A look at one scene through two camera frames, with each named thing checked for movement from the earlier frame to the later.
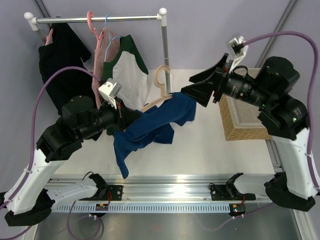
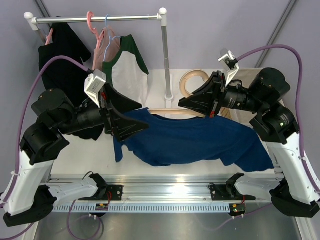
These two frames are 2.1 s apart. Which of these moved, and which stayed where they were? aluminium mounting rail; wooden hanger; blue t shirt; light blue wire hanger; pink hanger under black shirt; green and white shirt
Moved: wooden hanger; blue t shirt
Stayed: light blue wire hanger; aluminium mounting rail; pink hanger under black shirt; green and white shirt
